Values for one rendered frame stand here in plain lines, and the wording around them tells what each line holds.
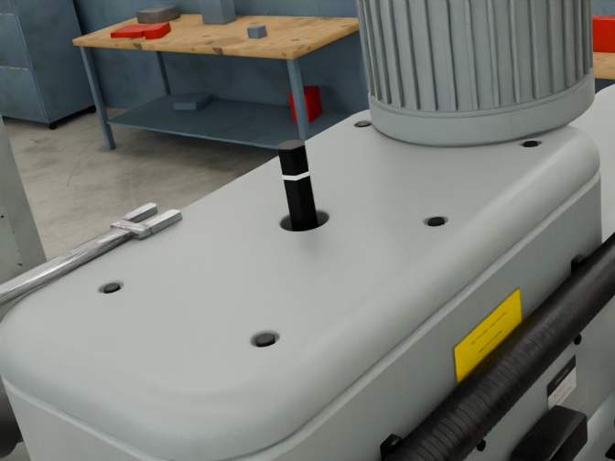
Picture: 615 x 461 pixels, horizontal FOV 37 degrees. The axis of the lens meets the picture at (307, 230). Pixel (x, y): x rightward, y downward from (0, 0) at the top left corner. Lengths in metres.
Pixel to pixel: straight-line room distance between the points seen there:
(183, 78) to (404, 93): 6.78
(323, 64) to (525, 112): 5.68
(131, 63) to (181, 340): 7.48
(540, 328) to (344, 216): 0.16
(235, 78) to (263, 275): 6.49
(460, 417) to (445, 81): 0.29
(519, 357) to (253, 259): 0.19
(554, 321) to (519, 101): 0.18
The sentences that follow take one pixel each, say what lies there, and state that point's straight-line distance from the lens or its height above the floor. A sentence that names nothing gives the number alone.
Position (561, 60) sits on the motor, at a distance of 0.77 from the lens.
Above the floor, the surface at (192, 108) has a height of 0.25.
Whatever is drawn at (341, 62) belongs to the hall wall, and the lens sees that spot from 6.30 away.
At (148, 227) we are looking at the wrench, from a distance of 0.70.
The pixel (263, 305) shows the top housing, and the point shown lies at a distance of 0.56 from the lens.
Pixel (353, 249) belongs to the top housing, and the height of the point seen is 1.89.
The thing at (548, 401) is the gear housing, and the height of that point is 1.69.
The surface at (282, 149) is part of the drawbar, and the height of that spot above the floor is 1.95.
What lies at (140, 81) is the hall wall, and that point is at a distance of 7.99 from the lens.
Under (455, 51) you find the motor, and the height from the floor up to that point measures 1.97.
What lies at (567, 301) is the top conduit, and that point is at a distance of 0.70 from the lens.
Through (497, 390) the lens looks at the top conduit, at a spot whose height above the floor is 1.80.
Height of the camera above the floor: 2.16
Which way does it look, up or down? 25 degrees down
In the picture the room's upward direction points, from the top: 10 degrees counter-clockwise
